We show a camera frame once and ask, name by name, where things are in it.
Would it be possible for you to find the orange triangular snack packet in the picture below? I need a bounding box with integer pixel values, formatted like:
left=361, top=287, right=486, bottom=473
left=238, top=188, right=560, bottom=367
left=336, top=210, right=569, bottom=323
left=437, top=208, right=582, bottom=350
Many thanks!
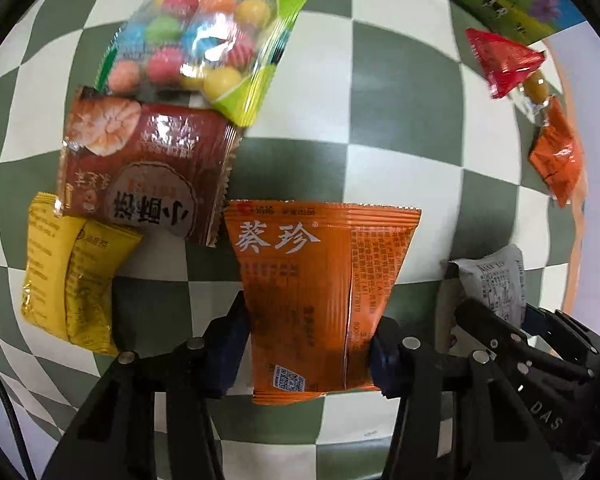
left=528, top=96, right=583, bottom=208

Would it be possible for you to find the wrapped brown candy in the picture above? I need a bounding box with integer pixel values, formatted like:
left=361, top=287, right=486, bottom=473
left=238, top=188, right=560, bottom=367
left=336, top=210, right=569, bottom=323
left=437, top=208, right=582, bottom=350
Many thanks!
left=512, top=70, right=552, bottom=126

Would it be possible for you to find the green white checkered blanket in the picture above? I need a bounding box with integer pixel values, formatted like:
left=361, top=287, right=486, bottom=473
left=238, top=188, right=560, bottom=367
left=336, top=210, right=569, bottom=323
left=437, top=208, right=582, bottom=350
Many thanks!
left=0, top=0, right=576, bottom=479

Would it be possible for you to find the brown shrimp snack packet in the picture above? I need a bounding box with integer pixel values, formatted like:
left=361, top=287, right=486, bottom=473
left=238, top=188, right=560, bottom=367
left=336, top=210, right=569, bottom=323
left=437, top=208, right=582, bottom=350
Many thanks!
left=55, top=87, right=242, bottom=247

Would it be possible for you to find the black cable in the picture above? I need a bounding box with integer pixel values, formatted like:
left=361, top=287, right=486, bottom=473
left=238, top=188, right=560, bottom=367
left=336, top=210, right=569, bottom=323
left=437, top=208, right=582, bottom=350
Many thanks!
left=0, top=343, right=37, bottom=480

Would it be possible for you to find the orange sunflower seed packet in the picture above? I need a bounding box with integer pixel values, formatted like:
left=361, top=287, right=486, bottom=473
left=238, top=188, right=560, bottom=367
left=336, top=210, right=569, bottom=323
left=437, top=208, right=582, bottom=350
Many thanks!
left=224, top=200, right=422, bottom=405

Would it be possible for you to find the colourful candy ball bag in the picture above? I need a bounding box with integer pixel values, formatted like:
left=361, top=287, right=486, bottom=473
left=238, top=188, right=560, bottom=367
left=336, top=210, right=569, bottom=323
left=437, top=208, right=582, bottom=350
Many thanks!
left=95, top=0, right=309, bottom=128

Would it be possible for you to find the red triangular snack packet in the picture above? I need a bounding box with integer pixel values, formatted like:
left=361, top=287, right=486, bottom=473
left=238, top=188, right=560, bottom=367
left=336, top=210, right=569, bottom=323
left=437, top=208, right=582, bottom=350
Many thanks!
left=465, top=28, right=546, bottom=99

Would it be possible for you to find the small yellow snack packet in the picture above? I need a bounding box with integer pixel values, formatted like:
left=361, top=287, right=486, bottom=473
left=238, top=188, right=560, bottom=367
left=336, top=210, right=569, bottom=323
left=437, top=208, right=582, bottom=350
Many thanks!
left=20, top=192, right=142, bottom=356

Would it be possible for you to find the grey white snack packet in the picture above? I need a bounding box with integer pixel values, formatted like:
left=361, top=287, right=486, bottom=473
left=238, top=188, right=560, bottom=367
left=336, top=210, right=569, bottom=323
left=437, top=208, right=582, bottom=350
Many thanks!
left=434, top=244, right=527, bottom=350

